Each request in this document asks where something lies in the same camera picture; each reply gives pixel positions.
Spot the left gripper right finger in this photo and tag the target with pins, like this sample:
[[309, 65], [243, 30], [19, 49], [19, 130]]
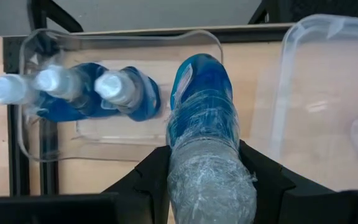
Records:
[[269, 189]]

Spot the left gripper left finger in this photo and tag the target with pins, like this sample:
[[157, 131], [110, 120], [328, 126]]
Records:
[[148, 193]]

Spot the clear plastic storage box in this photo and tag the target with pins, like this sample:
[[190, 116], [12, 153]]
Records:
[[322, 109]]

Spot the blue dish soap bottle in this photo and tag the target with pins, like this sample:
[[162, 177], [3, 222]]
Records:
[[204, 124], [54, 81], [115, 87], [8, 88]]

